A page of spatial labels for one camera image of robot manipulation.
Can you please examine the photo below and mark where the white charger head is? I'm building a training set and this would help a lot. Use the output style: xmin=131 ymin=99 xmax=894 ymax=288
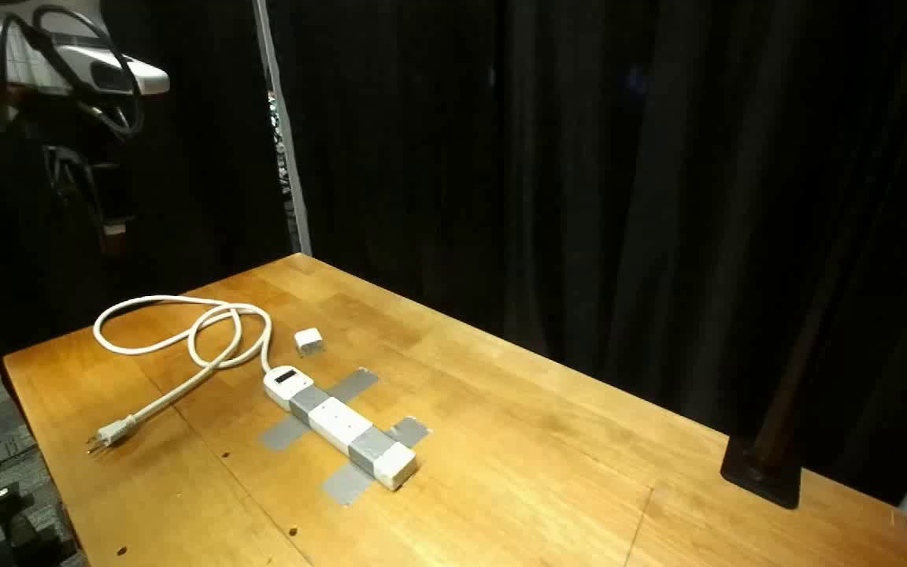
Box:
xmin=292 ymin=326 xmax=324 ymax=352

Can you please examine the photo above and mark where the black clamp on table edge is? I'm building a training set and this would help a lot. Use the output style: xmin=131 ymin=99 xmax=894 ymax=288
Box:
xmin=720 ymin=433 xmax=798 ymax=510

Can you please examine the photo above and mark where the silver vertical pole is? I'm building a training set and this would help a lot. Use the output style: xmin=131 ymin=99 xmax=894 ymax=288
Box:
xmin=253 ymin=0 xmax=311 ymax=254

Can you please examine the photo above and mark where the white power strip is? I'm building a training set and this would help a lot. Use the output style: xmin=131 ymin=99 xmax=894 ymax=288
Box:
xmin=262 ymin=365 xmax=418 ymax=491

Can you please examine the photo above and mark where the black curtain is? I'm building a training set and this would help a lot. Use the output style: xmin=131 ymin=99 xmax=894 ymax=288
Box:
xmin=108 ymin=0 xmax=907 ymax=501

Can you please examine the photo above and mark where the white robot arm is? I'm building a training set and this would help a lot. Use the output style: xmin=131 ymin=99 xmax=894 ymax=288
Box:
xmin=0 ymin=0 xmax=171 ymax=137

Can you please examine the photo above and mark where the grey tape strip near switch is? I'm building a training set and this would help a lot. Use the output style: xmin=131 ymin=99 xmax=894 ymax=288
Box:
xmin=262 ymin=365 xmax=370 ymax=452

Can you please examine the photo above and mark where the grey tape strip far end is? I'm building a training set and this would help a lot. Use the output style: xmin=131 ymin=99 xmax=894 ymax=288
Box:
xmin=324 ymin=419 xmax=427 ymax=504

